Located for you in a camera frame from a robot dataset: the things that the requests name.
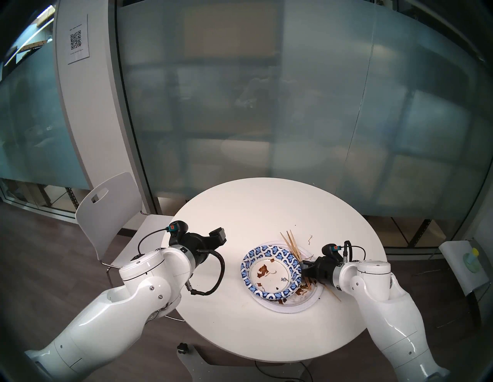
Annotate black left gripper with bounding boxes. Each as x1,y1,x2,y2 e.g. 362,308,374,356
178,227,227,270

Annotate white QR code sign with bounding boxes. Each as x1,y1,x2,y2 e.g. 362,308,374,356
66,14,90,65

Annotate white paper plate with leftovers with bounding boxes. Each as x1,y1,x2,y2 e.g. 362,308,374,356
250,240,323,312

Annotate thick black left arm hose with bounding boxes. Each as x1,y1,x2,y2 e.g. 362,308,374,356
186,250,226,297

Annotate wooden chopstick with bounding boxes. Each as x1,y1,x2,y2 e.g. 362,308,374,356
280,232,305,264

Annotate thin black left camera cable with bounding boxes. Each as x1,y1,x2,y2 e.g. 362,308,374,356
137,228,170,256

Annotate black right camera cable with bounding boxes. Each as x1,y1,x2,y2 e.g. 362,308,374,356
342,240,366,263

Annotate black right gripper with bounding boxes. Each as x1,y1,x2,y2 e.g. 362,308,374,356
302,255,341,288

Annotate white chair with handle hole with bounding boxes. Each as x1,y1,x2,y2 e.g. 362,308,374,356
75,171,174,270

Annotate yellow capped green bottle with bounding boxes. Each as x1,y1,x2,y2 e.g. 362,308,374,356
463,248,481,273

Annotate brown leafy scrap pieces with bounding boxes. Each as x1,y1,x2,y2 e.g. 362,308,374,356
256,259,278,291

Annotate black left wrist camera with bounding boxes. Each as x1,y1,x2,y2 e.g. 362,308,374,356
167,221,190,246

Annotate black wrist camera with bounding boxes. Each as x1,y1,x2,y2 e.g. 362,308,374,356
322,243,344,262
167,221,190,246

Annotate wooden chopsticks pair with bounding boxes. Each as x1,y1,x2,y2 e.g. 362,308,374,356
290,230,341,303
286,230,337,297
283,231,305,264

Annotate grey chair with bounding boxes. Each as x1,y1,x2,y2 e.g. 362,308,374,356
439,238,493,297

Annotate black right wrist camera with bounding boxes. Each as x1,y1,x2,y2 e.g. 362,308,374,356
322,243,344,262

